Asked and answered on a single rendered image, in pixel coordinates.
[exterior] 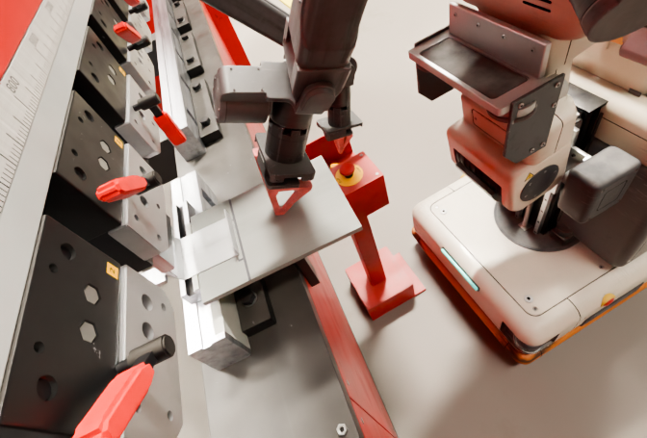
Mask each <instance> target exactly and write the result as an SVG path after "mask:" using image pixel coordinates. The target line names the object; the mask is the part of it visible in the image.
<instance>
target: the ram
mask: <svg viewBox="0 0 647 438"><path fill-rule="evenodd" d="M43 1H44V0H0V85H1V83H2V81H3V79H4V78H5V76H6V74H7V72H8V70H9V68H10V66H11V64H12V62H13V59H14V57H15V55H16V53H17V51H18V50H19V48H20V46H21V44H22V42H23V40H24V39H25V37H26V35H27V33H28V31H29V29H30V27H31V25H32V23H33V22H34V20H35V18H36V16H37V14H38V12H39V9H40V7H41V5H42V3H43ZM91 5H92V0H74V1H73V4H72V7H71V10H70V13H69V16H68V18H67V21H66V24H65V28H64V31H63V34H62V37H61V40H60V42H59V45H58V48H57V51H56V54H55V57H54V60H53V63H52V65H51V67H50V70H49V73H48V76H47V79H46V82H45V85H44V88H43V91H42V93H41V96H40V99H39V103H38V106H37V109H36V112H35V115H34V117H33V120H32V123H31V126H30V129H29V132H28V135H27V138H26V141H25V143H24V145H23V148H22V151H21V154H20V157H19V160H18V163H17V166H16V168H15V171H14V174H13V179H12V182H11V184H10V187H9V190H8V192H7V195H6V198H5V201H4V204H3V207H2V210H1V213H0V390H1V386H2V382H3V378H4V374H5V370H6V366H7V362H8V358H9V353H10V349H11V345H12V341H13V334H14V330H15V326H16V322H17V317H18V313H19V309H20V305H21V301H22V297H23V293H24V289H25V285H26V280H27V276H28V272H29V268H30V265H31V260H32V256H33V252H34V248H35V244H36V239H37V235H38V232H39V224H40V220H41V216H42V212H43V208H44V203H45V199H46V196H47V192H48V187H49V183H50V179H51V175H52V171H53V166H54V163H55V159H56V155H57V150H58V146H59V142H60V138H61V134H62V130H63V126H64V122H65V114H66V110H67V106H68V102H69V98H70V94H71V90H72V86H73V82H74V78H75V73H76V69H77V65H78V62H79V57H80V53H81V49H82V45H83V41H84V36H85V33H86V29H87V25H88V20H89V16H90V12H91Z"/></svg>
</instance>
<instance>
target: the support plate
mask: <svg viewBox="0 0 647 438"><path fill-rule="evenodd" d="M310 161H311V163H312V165H313V167H314V169H315V171H316V173H315V177H314V180H312V181H311V183H312V185H313V187H312V190H311V191H310V192H309V193H307V194H306V195H304V196H303V197H302V198H300V199H299V200H298V201H297V202H295V203H294V205H293V206H292V207H291V208H290V209H289V210H288V211H287V212H286V213H285V214H284V215H278V216H277V215H276V214H275V213H274V210H273V207H272V204H271V201H270V198H269V196H268V193H267V190H266V187H265V184H264V183H262V184H260V185H258V186H256V187H253V188H251V189H249V190H247V191H245V192H243V193H240V194H238V195H236V196H233V197H231V198H230V199H231V203H232V207H233V211H234V215H235V219H236V222H237V225H238V229H239V233H240V237H241V241H242V245H243V249H244V253H245V256H246V262H247V266H248V270H249V274H250V278H251V280H249V281H248V277H247V273H246V266H245V262H244V260H242V261H240V262H239V259H242V258H243V254H242V251H241V247H240V243H239V239H238V235H237V232H236V228H235V224H234V220H233V221H232V224H233V228H234V232H235V236H236V240H237V245H238V249H239V252H240V254H239V255H237V256H235V257H233V258H231V259H229V260H226V261H224V262H222V263H220V264H218V265H216V266H214V267H212V268H210V269H208V270H206V271H203V272H201V273H199V274H198V278H199V284H200V291H201V297H202V303H203V304H204V305H208V304H210V303H212V302H214V301H216V300H218V299H220V298H222V297H224V296H228V295H230V294H232V293H234V292H236V291H238V290H240V289H242V288H243V287H245V286H247V285H249V284H251V283H253V282H255V281H258V280H260V279H262V278H264V277H266V276H268V275H270V274H272V273H274V272H276V271H279V270H281V269H283V268H285V267H288V266H290V265H292V264H293V263H295V262H297V261H299V260H301V259H303V258H305V257H307V256H309V255H311V254H313V253H315V252H318V251H320V250H322V249H324V248H326V247H328V246H330V245H333V244H335V243H337V242H339V241H341V240H343V239H345V238H347V237H349V236H351V235H353V234H355V233H357V232H359V231H361V230H363V228H362V225H361V224H360V222H359V220H358V218H357V217H356V215H355V213H354V212H353V211H352V209H351V207H350V205H349V203H348V201H347V199H346V197H345V196H344V194H343V192H342V190H341V189H340V187H339V185H338V183H337V182H336V180H335V178H334V176H333V175H332V173H331V171H330V169H329V168H328V166H327V164H326V162H325V161H324V158H323V156H322V155H321V156H319V157H317V158H315V159H313V160H310ZM293 192H294V191H285V192H278V194H277V196H276V198H277V201H278V204H279V207H282V206H283V205H284V204H285V202H286V201H287V200H288V198H289V197H290V196H291V195H292V193H293ZM224 209H225V210H226V212H227V213H228V214H229V215H230V217H231V219H233V217H232V213H231V209H230V205H229V201H228V199H227V200H225V201H223V202H222V203H220V204H218V205H215V206H213V207H211V208H209V209H207V210H205V211H203V212H201V213H199V214H197V215H194V216H192V217H191V225H192V231H193V233H194V232H196V231H198V230H200V229H202V228H205V227H207V226H209V225H211V224H213V223H215V222H217V221H219V220H222V219H225V213H224Z"/></svg>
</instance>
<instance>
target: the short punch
mask: <svg viewBox="0 0 647 438"><path fill-rule="evenodd" d="M166 216H167V228H168V250H166V251H164V252H162V253H160V254H158V255H156V256H154V257H153V266H152V267H154V268H155V269H156V270H158V271H159V272H161V273H166V272H170V273H172V274H173V275H174V276H176V277H178V274H177V265H176V254H175V244H174V235H173V227H172V226H171V225H170V217H169V216H168V215H167V214H166Z"/></svg>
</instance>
